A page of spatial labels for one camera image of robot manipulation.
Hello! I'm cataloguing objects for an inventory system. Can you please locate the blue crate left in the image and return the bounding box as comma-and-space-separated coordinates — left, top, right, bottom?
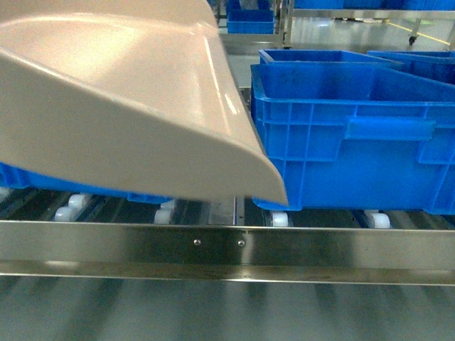
1, 163, 172, 205

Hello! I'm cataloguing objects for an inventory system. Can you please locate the blue crate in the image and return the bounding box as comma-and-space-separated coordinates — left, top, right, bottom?
1, 163, 172, 205
258, 49, 405, 71
251, 63, 454, 215

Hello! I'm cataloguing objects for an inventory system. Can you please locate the blue crate behind right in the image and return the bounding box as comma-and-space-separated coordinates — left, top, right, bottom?
258, 49, 405, 71

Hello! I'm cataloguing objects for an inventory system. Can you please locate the steel flow rack shelf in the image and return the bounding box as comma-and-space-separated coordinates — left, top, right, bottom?
0, 6, 455, 287

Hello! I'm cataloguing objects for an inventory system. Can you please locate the beige plastic dustpan tray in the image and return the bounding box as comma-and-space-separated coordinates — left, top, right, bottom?
1, 1, 287, 204

